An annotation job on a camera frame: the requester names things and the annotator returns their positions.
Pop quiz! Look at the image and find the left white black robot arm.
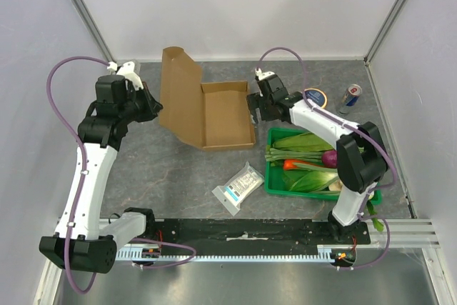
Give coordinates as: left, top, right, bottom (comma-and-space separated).
39, 72, 163, 274

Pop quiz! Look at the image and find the aluminium frame post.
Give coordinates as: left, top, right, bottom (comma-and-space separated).
363, 0, 408, 67
71, 0, 115, 61

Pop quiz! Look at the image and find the beige mushroom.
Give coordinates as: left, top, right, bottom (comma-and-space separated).
328, 181, 343, 192

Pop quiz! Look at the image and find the brown cardboard box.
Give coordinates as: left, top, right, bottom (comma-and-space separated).
159, 46, 256, 151

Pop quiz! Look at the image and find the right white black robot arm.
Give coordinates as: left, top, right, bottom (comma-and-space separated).
247, 69, 394, 244

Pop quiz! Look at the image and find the blue silver drink can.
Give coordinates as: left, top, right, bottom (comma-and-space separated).
336, 84, 362, 115

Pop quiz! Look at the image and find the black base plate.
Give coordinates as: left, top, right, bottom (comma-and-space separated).
155, 219, 371, 247

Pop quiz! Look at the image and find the aluminium front rail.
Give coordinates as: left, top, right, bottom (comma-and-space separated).
49, 217, 442, 249

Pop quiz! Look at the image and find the white plastic packet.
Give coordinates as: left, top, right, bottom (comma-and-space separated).
211, 162, 264, 216

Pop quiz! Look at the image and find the right aluminium frame post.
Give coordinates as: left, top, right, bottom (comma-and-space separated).
363, 0, 408, 67

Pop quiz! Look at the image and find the left aluminium frame post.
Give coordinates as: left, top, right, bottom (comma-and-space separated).
71, 0, 115, 61

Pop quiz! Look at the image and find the leafy green vegetable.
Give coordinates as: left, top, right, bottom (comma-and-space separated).
271, 131, 342, 194

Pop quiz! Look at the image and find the green plastic tray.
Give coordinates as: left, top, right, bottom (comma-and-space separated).
264, 126, 383, 206

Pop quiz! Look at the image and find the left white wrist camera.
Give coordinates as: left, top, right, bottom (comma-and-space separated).
106, 60, 144, 91

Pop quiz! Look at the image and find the grey slotted cable duct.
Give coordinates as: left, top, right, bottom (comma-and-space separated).
116, 245, 355, 263

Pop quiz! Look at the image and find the green bean bundle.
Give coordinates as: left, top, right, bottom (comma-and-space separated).
264, 146, 323, 166

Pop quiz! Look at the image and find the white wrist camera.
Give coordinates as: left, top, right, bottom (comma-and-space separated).
254, 68, 276, 86
106, 60, 144, 91

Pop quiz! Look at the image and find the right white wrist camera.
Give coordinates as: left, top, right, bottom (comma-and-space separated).
254, 68, 276, 86

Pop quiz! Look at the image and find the orange carrot piece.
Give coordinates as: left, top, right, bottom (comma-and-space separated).
283, 159, 304, 171

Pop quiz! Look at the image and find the purple onion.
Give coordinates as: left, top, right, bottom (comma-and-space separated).
321, 150, 337, 169

